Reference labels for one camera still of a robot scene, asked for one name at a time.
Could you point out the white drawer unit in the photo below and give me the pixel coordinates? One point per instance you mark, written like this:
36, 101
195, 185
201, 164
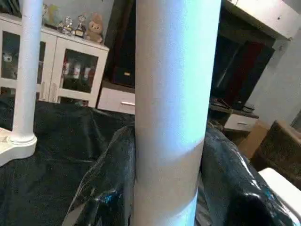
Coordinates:
115, 101

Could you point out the white plastic table leg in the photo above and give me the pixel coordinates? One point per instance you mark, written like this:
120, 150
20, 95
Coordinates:
174, 94
27, 70

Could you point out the dark brown armchair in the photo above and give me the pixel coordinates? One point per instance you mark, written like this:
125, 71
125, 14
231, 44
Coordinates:
282, 150

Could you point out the white flat board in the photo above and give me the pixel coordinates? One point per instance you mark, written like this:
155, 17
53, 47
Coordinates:
284, 193

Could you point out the black work mat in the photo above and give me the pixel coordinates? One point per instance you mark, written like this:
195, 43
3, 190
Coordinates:
61, 141

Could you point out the small white drawer cabinet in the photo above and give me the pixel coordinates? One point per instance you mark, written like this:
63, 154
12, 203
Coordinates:
241, 123

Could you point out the white plastic table top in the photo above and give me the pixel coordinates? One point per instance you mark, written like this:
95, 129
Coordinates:
14, 150

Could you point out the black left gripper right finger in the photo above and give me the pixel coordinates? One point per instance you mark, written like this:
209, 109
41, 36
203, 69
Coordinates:
235, 188

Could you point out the white glass-door cabinet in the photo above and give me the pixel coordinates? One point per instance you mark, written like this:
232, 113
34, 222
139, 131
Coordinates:
52, 61

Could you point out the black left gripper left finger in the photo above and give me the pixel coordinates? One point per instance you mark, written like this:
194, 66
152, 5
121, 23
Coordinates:
108, 183

